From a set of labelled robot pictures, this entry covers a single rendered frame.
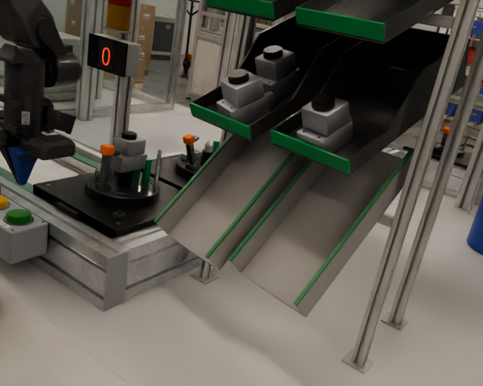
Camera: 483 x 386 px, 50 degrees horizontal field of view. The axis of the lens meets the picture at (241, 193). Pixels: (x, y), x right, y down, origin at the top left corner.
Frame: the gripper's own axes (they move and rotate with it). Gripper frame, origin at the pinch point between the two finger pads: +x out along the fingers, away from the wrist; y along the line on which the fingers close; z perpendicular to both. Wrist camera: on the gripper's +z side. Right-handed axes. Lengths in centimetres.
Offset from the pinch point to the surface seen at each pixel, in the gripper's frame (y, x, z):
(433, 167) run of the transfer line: -34, 12, 137
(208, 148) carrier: -3.0, 2.4, 45.6
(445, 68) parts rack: -54, -27, 24
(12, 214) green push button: 0.2, 8.6, -1.4
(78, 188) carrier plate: 4.4, 8.8, 15.3
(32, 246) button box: -3.5, 13.4, -0.1
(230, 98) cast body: -29.5, -17.6, 12.3
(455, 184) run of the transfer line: -43, 15, 137
